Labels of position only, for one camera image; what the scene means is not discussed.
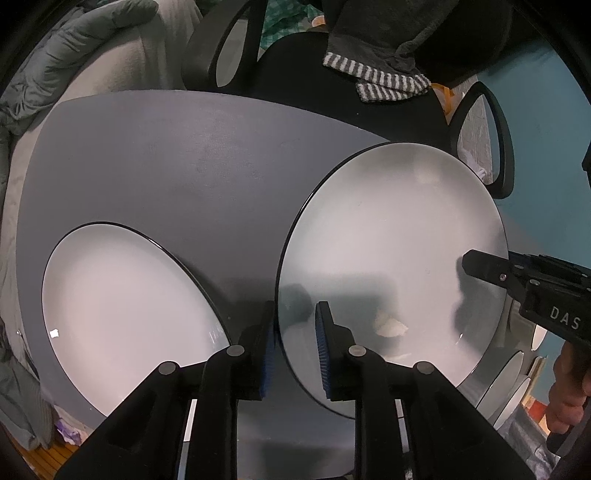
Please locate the green checkered cloth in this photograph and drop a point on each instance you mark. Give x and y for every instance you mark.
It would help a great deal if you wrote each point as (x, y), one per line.
(277, 27)

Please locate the dark grey garment striped cuffs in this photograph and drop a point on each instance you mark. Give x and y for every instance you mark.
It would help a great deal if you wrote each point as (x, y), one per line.
(369, 32)

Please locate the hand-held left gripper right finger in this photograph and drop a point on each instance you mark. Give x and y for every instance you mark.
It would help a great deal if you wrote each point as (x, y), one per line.
(323, 355)

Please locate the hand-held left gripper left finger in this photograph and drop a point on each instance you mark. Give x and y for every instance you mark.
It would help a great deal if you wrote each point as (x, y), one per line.
(265, 355)

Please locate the black office chair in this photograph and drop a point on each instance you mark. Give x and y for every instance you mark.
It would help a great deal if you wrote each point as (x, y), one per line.
(300, 83)

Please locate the person's right hand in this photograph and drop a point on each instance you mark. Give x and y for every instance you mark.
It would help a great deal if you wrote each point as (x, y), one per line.
(568, 387)

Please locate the white plate with black rim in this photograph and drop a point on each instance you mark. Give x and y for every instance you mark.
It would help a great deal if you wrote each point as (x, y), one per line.
(392, 221)

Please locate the clear plastic sheet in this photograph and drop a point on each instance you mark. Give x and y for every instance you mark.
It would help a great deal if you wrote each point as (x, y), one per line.
(531, 447)

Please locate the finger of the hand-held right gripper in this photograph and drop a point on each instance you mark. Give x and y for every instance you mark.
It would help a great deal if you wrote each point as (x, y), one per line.
(489, 267)
(554, 265)

